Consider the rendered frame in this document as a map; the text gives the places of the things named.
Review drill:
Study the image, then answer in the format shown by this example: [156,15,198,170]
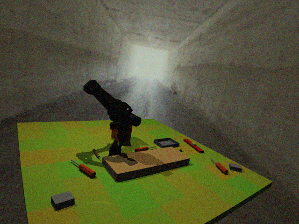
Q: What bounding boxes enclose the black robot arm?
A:
[83,80,141,130]

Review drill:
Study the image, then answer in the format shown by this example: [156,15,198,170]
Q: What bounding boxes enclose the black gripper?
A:
[117,120,129,147]

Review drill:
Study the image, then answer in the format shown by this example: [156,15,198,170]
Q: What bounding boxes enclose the tan wooden panel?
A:
[102,147,190,181]

